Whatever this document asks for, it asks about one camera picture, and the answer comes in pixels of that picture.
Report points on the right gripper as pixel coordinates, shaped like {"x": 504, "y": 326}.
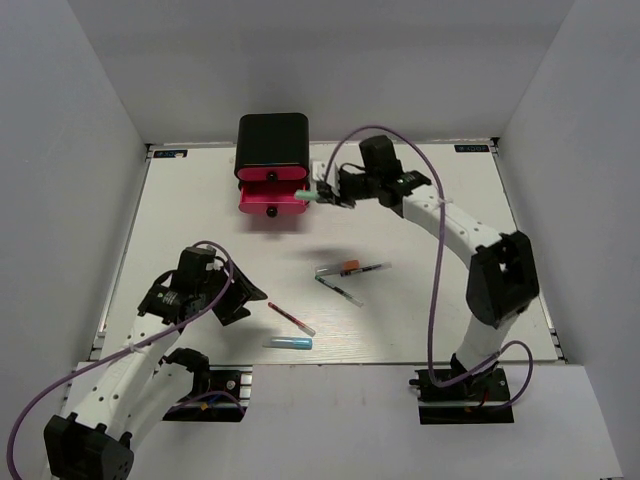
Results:
{"x": 341, "y": 199}

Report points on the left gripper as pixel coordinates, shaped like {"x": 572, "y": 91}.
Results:
{"x": 246, "y": 285}

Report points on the green capped marker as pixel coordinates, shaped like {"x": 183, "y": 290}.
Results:
{"x": 307, "y": 196}

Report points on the orange capped marker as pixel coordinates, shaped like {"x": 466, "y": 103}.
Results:
{"x": 336, "y": 268}

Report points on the purple pen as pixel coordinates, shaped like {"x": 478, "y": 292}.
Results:
{"x": 366, "y": 269}

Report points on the pink drawer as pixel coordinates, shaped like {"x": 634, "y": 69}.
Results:
{"x": 272, "y": 199}
{"x": 271, "y": 173}

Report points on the green pen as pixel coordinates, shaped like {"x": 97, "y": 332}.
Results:
{"x": 349, "y": 297}

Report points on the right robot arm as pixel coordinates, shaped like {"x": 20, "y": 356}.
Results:
{"x": 502, "y": 278}

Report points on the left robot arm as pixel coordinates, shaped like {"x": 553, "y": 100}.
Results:
{"x": 150, "y": 375}

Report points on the blue capped marker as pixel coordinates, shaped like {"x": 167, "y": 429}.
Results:
{"x": 291, "y": 343}

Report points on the red pen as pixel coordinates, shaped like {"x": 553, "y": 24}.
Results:
{"x": 291, "y": 318}

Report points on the black drawer cabinet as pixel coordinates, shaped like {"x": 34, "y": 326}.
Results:
{"x": 273, "y": 139}

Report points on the right blue label sticker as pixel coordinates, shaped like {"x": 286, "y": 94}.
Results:
{"x": 472, "y": 148}

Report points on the blue label sticker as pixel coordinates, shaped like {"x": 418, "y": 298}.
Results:
{"x": 472, "y": 148}
{"x": 170, "y": 154}

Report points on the left blue label sticker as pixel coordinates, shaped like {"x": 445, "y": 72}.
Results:
{"x": 170, "y": 154}

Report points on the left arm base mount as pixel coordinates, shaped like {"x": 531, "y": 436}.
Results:
{"x": 222, "y": 396}

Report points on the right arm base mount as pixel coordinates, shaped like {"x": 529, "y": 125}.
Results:
{"x": 478, "y": 403}

